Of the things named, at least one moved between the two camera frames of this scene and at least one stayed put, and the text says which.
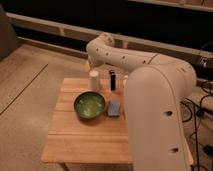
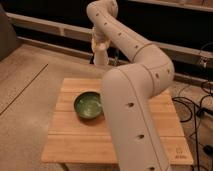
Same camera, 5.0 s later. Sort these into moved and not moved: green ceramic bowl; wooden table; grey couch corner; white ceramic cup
Moved: white ceramic cup
Not moved: wooden table; grey couch corner; green ceramic bowl
